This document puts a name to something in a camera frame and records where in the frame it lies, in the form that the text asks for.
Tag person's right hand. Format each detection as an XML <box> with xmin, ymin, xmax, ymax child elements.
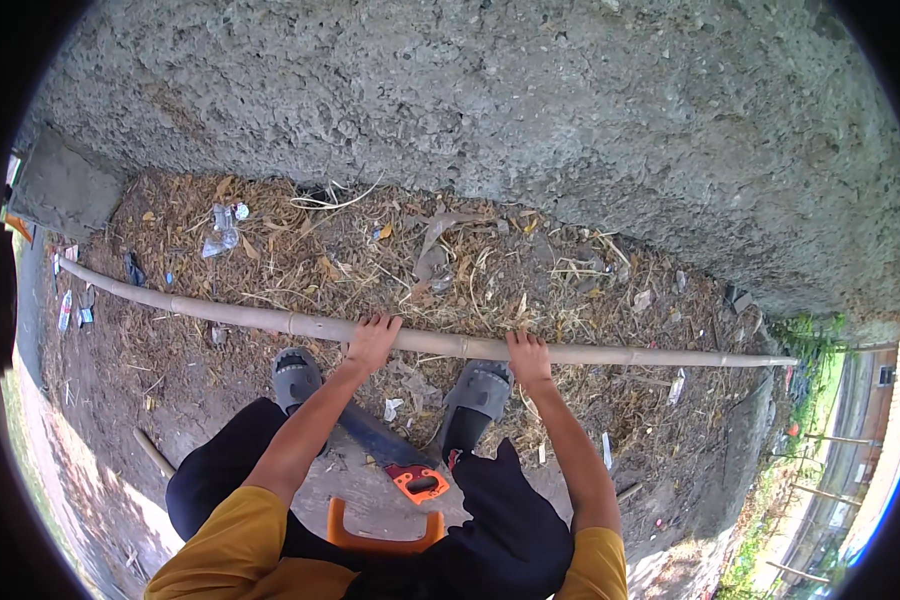
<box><xmin>505</xmin><ymin>329</ymin><xmax>555</xmax><ymax>389</ymax></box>

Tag person's left hand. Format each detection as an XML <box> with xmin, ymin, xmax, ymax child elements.
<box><xmin>344</xmin><ymin>312</ymin><xmax>405</xmax><ymax>377</ymax></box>

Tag long bamboo pole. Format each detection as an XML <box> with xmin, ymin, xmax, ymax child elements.
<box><xmin>57</xmin><ymin>258</ymin><xmax>799</xmax><ymax>369</ymax></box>

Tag clear plastic wrapper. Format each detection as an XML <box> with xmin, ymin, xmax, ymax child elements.
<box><xmin>201</xmin><ymin>202</ymin><xmax>251</xmax><ymax>260</ymax></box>

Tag person's legs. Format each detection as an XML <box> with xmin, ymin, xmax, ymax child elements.
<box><xmin>165</xmin><ymin>345</ymin><xmax>576</xmax><ymax>600</ymax></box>

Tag orange plastic stool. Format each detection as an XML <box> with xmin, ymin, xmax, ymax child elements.
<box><xmin>325</xmin><ymin>495</ymin><xmax>447</xmax><ymax>556</ymax></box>

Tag short bamboo stick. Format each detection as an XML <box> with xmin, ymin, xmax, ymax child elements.
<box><xmin>132</xmin><ymin>426</ymin><xmax>177</xmax><ymax>479</ymax></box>

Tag person's body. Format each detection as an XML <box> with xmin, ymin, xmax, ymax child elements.
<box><xmin>144</xmin><ymin>485</ymin><xmax>630</xmax><ymax>600</ymax></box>

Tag grey concrete block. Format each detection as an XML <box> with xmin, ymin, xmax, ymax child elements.
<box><xmin>9</xmin><ymin>127</ymin><xmax>126</xmax><ymax>242</ymax></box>

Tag red brick building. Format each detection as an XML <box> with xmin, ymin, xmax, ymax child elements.
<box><xmin>855</xmin><ymin>337</ymin><xmax>900</xmax><ymax>526</ymax></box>

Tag hand saw with orange handle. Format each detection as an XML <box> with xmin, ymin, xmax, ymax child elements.
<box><xmin>336</xmin><ymin>401</ymin><xmax>451</xmax><ymax>506</ymax></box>

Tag bamboo post fence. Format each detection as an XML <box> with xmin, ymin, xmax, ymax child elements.
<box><xmin>763</xmin><ymin>429</ymin><xmax>875</xmax><ymax>588</ymax></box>

